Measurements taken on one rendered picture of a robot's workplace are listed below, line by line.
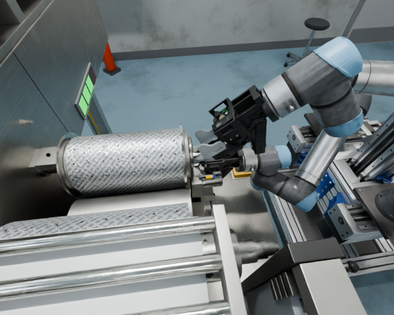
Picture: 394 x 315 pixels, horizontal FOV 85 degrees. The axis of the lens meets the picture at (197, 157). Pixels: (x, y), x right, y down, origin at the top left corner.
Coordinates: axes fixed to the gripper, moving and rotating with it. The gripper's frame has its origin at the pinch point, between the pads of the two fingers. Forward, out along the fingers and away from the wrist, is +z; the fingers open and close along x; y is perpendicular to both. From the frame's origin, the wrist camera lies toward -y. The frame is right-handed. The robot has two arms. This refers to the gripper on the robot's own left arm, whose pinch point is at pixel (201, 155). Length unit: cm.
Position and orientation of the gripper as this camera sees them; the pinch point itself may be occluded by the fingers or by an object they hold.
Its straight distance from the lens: 53.7
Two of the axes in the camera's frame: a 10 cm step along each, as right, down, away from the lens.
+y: -6.4, -4.0, -6.6
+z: -7.6, 4.7, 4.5
